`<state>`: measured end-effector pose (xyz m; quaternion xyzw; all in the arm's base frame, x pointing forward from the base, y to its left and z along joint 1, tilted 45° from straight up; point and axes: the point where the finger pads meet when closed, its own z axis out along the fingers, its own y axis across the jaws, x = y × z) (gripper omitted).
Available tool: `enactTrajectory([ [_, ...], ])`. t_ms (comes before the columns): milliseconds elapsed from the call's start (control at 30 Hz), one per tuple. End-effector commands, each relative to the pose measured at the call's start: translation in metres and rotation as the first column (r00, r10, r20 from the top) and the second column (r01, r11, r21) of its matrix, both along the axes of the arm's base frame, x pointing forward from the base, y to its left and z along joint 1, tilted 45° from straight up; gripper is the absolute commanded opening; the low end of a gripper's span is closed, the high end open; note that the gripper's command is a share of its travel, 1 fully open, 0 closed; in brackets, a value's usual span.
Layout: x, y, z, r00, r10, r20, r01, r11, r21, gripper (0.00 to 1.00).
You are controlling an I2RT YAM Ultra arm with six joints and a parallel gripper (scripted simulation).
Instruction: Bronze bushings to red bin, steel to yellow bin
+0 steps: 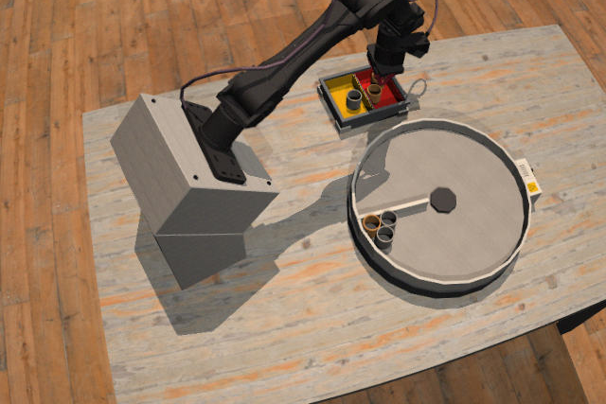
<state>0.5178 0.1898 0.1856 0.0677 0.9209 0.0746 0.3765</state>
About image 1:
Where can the yellow bin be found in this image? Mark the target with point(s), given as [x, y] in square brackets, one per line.
[339, 88]

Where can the bronze bushing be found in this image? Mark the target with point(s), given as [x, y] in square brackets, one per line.
[375, 81]
[376, 90]
[374, 220]

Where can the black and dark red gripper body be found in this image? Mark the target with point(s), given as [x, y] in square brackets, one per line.
[380, 59]

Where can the grey metal bushing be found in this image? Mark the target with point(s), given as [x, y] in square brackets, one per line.
[353, 104]
[389, 215]
[384, 230]

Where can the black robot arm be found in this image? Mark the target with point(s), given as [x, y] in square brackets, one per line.
[252, 96]

